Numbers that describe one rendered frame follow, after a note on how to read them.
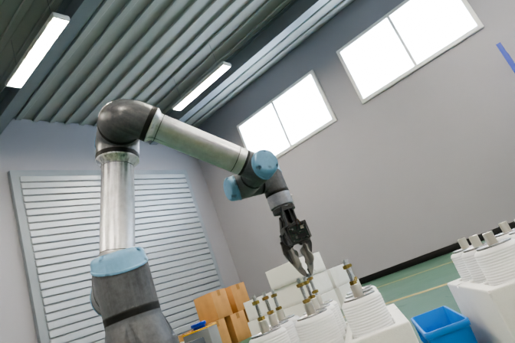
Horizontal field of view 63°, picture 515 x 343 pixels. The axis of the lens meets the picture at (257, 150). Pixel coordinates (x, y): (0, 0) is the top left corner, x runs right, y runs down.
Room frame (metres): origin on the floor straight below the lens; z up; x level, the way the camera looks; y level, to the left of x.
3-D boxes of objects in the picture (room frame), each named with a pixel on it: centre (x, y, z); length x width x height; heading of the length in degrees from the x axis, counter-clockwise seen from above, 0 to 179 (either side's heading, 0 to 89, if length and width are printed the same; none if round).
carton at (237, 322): (5.15, 1.03, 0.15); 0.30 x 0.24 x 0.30; 56
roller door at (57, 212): (6.47, 2.38, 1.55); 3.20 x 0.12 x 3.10; 145
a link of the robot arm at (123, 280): (0.91, 0.37, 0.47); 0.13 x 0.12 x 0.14; 31
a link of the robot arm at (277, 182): (1.28, 0.00, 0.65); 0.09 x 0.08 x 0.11; 121
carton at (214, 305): (5.01, 1.13, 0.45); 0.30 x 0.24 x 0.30; 57
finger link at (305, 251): (1.28, -0.03, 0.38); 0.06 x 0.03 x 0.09; 15
